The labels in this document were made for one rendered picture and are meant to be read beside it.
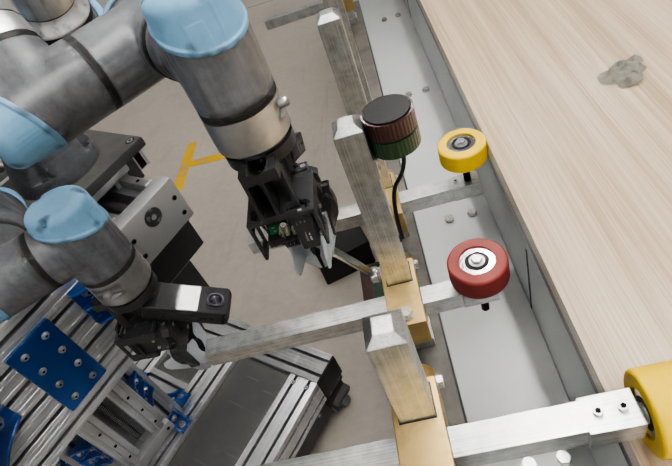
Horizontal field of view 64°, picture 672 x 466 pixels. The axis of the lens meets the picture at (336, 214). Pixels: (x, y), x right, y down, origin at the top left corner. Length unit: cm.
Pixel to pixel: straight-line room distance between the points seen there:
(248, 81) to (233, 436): 121
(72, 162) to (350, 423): 108
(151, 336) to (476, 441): 44
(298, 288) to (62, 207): 145
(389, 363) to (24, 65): 39
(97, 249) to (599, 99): 78
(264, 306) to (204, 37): 165
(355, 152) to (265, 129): 16
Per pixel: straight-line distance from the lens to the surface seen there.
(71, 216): 65
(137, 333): 79
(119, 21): 54
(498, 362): 98
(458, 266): 74
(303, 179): 56
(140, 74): 53
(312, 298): 197
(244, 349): 83
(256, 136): 49
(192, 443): 161
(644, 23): 118
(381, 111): 61
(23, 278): 69
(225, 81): 46
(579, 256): 75
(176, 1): 44
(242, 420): 157
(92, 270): 69
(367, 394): 171
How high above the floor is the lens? 148
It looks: 42 degrees down
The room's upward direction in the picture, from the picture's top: 23 degrees counter-clockwise
